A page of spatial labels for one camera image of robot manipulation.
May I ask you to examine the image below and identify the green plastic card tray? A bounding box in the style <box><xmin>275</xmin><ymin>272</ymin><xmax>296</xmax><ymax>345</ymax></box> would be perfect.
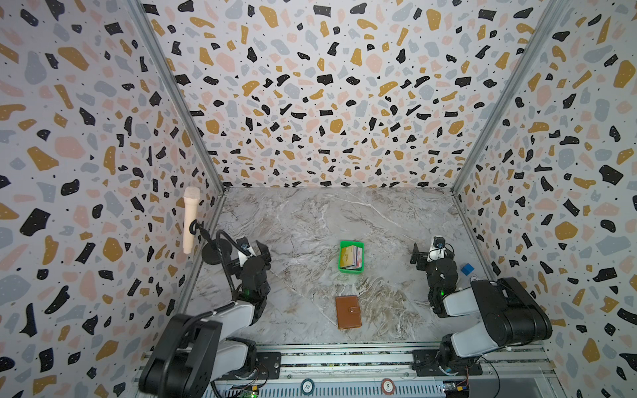
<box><xmin>338</xmin><ymin>240</ymin><xmax>365</xmax><ymax>275</ymax></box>

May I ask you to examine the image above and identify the brown leather card holder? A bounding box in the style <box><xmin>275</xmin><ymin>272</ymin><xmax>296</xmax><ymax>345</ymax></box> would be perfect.
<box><xmin>335</xmin><ymin>295</ymin><xmax>363</xmax><ymax>329</ymax></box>

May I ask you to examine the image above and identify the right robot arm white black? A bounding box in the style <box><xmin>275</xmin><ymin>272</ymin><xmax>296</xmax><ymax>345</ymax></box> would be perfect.
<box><xmin>410</xmin><ymin>236</ymin><xmax>552</xmax><ymax>375</ymax></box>

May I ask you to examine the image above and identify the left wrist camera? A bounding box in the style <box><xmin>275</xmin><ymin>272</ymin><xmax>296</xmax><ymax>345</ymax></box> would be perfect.
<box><xmin>237</xmin><ymin>237</ymin><xmax>255</xmax><ymax>267</ymax></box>

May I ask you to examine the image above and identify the stack of cards in tray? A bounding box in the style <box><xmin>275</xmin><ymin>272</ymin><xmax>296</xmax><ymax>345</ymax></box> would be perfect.
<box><xmin>340</xmin><ymin>245</ymin><xmax>363</xmax><ymax>270</ymax></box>

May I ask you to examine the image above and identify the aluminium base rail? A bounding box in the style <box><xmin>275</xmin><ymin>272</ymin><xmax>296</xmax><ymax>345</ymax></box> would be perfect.
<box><xmin>202</xmin><ymin>343</ymin><xmax>566</xmax><ymax>397</ymax></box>

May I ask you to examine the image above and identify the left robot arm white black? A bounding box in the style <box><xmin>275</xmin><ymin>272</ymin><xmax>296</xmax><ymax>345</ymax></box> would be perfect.
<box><xmin>139</xmin><ymin>238</ymin><xmax>271</xmax><ymax>397</ymax></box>

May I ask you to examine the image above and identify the black microphone stand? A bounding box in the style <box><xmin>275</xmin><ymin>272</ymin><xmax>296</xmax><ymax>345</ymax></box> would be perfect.
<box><xmin>188</xmin><ymin>220</ymin><xmax>233</xmax><ymax>265</ymax></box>

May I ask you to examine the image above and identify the blue cube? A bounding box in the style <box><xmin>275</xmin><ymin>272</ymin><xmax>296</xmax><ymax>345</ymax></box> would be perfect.
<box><xmin>460</xmin><ymin>264</ymin><xmax>474</xmax><ymax>276</ymax></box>

